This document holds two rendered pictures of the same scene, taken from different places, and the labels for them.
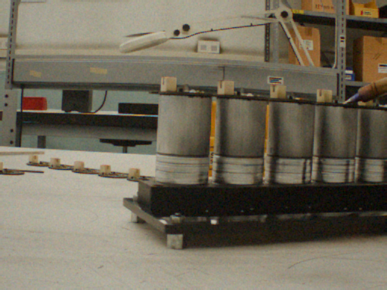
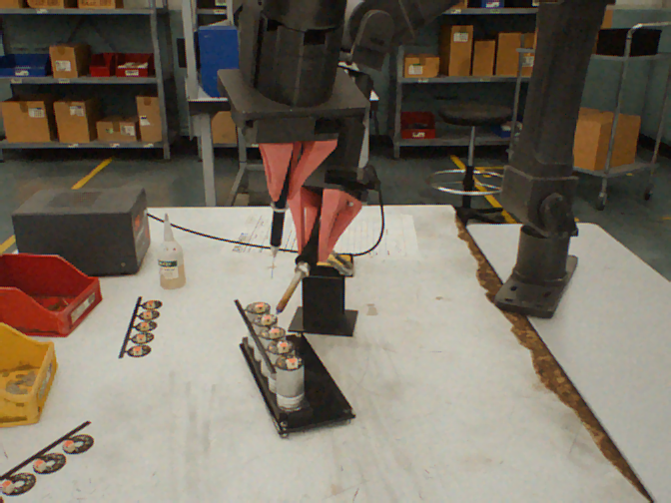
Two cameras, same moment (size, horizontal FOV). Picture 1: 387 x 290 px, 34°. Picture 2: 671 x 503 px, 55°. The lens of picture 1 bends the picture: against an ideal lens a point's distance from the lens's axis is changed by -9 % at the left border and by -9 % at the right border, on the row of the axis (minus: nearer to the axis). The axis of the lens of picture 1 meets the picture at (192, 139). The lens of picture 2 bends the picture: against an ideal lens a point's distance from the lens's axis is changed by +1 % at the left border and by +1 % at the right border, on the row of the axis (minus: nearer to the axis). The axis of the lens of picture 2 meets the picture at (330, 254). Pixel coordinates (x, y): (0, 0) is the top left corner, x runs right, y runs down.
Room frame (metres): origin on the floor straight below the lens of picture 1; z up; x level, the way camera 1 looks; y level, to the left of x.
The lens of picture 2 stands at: (0.29, 0.49, 1.11)
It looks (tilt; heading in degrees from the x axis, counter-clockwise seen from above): 22 degrees down; 270
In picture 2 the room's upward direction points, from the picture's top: straight up
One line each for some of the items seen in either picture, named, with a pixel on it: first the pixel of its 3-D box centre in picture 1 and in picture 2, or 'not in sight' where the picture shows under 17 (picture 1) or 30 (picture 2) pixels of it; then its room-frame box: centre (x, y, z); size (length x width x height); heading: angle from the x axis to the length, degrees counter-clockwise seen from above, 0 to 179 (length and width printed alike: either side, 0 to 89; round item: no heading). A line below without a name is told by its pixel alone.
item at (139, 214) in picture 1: (301, 217); (292, 379); (0.32, -0.05, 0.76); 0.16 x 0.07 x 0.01; 110
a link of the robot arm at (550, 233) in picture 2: not in sight; (543, 209); (0.01, -0.29, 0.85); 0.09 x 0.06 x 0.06; 104
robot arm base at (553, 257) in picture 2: not in sight; (541, 255); (0.00, -0.30, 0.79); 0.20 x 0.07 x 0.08; 62
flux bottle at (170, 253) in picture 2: not in sight; (169, 249); (0.49, -0.30, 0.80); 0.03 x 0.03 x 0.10
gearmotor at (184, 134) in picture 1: (183, 146); (290, 385); (0.32, 0.00, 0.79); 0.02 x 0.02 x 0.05
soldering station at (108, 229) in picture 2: not in sight; (87, 232); (0.62, -0.37, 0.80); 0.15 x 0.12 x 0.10; 5
